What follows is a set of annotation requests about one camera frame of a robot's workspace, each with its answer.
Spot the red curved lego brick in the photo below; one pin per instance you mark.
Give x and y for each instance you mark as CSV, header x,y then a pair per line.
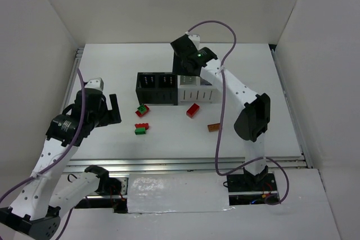
x,y
142,125

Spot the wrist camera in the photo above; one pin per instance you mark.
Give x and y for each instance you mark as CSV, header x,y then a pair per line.
x,y
95,83
195,39

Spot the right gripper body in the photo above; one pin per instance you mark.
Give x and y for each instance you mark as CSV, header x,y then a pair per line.
x,y
180,66

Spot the red lego under green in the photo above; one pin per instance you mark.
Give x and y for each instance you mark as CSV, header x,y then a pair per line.
x,y
139,115

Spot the green square lego brick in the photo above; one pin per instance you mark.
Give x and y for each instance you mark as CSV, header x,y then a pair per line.
x,y
142,109

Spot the black double container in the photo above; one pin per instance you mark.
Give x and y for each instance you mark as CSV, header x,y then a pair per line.
x,y
157,88

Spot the red rectangular lego brick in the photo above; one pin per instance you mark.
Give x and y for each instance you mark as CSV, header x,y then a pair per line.
x,y
192,111

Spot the aluminium rail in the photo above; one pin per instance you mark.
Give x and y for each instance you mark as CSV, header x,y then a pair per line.
x,y
171,165

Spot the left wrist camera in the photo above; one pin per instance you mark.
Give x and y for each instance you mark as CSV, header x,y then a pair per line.
x,y
95,83

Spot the white double container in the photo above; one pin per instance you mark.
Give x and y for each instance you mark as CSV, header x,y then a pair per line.
x,y
196,89

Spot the white foil covered plate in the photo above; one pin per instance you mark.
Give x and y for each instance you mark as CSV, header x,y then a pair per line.
x,y
177,192

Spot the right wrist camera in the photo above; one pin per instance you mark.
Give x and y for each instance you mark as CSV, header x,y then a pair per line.
x,y
195,39

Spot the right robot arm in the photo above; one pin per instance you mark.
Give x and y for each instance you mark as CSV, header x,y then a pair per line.
x,y
253,109

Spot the green curved lego brick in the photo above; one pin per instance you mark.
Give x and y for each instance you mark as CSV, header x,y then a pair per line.
x,y
140,131

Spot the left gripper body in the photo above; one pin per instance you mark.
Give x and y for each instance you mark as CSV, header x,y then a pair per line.
x,y
105,113

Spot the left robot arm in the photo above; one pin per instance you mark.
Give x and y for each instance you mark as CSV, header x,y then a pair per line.
x,y
38,209

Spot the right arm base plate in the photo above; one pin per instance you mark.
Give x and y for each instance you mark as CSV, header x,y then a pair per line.
x,y
236,184

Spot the orange flat lego brick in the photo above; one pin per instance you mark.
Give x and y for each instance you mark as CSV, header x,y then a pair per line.
x,y
214,127

